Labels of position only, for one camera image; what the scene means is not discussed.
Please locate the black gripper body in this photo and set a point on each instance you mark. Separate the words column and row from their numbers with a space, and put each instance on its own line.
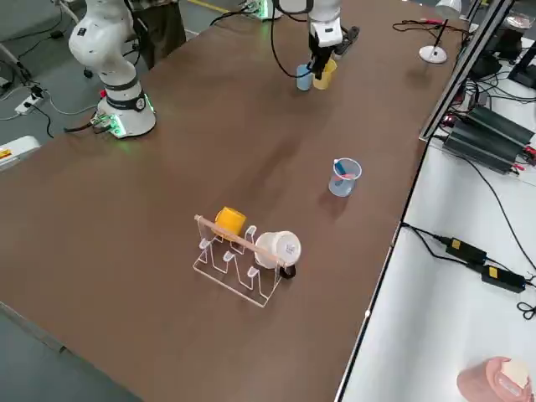
column 320, row 50

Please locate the yellow plastic cup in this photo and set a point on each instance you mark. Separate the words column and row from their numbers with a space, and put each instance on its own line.
column 328, row 79

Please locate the light blue plastic cup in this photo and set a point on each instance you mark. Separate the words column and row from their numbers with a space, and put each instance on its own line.
column 302, row 81

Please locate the clear measuring cup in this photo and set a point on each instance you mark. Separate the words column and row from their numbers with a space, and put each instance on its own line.
column 339, row 188

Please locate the pink cup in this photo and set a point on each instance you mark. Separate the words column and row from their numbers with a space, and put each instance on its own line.
column 481, row 381

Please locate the blue pen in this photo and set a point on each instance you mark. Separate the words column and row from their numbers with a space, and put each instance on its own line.
column 341, row 167

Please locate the red pen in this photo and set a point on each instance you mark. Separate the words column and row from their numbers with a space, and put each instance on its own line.
column 347, row 173

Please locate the white desk lamp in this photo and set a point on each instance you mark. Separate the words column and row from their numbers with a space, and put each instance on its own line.
column 433, row 54

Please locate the pink marker pen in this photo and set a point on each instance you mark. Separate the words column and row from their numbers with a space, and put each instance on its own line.
column 431, row 19

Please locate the dark olive box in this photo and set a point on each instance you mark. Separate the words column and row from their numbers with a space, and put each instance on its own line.
column 159, row 29

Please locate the orange-yellow mug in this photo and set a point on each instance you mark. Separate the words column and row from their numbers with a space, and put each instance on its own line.
column 230, row 220

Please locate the white mug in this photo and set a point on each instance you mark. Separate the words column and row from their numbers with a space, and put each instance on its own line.
column 276, row 243

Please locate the black power supply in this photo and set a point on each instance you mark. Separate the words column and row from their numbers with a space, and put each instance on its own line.
column 481, row 153
column 500, row 123

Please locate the wooden rack rod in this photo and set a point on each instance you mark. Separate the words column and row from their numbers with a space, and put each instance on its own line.
column 209, row 225

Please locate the small black round object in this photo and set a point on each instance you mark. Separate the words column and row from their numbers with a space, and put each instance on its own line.
column 289, row 274

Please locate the black power adapter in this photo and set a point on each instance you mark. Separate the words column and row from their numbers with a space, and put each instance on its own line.
column 502, row 278
column 465, row 250

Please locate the white power strip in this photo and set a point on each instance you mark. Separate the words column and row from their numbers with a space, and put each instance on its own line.
column 29, row 104

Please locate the white box with label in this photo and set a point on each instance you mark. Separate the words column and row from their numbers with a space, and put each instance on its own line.
column 21, row 146

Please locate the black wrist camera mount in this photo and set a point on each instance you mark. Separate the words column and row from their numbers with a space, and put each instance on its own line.
column 349, row 41

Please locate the aluminium frame post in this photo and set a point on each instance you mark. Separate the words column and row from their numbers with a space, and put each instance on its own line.
column 460, row 71

